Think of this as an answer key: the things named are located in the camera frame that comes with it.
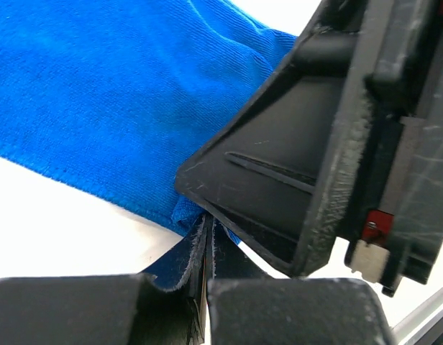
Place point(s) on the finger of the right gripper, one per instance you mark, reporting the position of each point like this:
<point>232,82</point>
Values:
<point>260,174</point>

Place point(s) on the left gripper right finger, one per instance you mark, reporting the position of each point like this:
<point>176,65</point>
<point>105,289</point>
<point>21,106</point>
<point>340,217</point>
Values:
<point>247,306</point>

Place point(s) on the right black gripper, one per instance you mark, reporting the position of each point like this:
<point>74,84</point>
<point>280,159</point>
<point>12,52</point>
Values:
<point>394,222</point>

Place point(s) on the blue towel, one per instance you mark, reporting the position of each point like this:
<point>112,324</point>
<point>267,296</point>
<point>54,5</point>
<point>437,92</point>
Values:
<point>110,97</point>

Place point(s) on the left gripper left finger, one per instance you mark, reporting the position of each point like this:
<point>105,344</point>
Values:
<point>163,304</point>

